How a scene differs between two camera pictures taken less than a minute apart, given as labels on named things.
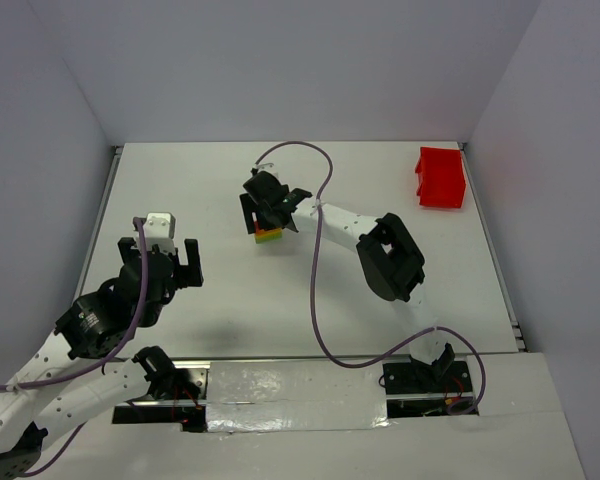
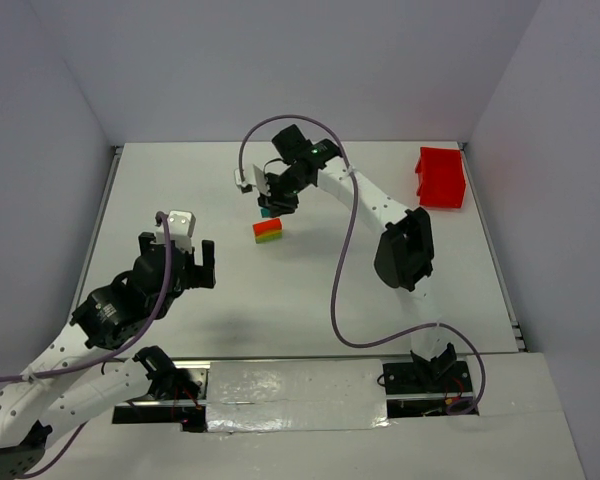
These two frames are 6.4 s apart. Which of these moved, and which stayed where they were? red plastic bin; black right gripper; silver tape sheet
Moved: black right gripper
Stayed: silver tape sheet; red plastic bin
